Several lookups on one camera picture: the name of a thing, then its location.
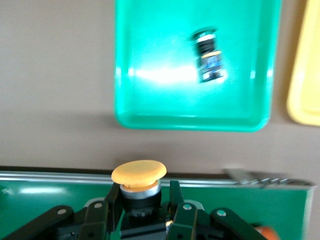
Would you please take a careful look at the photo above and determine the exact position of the green conveyor belt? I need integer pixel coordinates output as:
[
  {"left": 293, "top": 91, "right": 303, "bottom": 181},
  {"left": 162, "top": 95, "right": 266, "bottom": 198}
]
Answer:
[{"left": 0, "top": 166, "right": 316, "bottom": 240}]

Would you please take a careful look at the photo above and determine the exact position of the green plastic tray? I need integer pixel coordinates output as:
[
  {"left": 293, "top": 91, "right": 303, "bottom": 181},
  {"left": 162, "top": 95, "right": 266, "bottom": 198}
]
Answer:
[{"left": 114, "top": 0, "right": 283, "bottom": 133}]

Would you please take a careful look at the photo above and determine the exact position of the orange cylinder white 4680 print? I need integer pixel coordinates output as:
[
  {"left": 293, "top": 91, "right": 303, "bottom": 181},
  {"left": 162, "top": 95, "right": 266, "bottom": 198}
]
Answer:
[{"left": 253, "top": 224, "right": 279, "bottom": 240}]

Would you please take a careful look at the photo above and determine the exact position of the yellow mushroom push button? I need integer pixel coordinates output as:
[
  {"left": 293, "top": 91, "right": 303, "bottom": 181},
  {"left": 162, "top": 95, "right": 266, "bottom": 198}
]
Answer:
[{"left": 110, "top": 159, "right": 176, "bottom": 240}]

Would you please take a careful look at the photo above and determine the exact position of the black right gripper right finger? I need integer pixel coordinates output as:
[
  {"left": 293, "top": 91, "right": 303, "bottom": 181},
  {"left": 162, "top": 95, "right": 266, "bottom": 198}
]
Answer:
[{"left": 165, "top": 180, "right": 266, "bottom": 240}]

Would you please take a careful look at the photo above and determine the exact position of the yellow plastic tray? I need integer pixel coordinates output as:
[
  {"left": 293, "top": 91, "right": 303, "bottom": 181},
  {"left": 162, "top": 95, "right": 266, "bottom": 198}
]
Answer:
[{"left": 286, "top": 0, "right": 320, "bottom": 127}]

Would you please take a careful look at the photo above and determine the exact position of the green mushroom push button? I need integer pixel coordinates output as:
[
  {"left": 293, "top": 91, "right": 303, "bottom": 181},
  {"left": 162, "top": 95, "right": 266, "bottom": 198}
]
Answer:
[{"left": 192, "top": 26, "right": 228, "bottom": 85}]

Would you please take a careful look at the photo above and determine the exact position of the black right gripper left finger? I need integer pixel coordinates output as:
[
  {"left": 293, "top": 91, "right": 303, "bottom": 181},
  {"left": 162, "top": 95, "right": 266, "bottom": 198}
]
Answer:
[{"left": 1, "top": 182, "right": 125, "bottom": 240}]

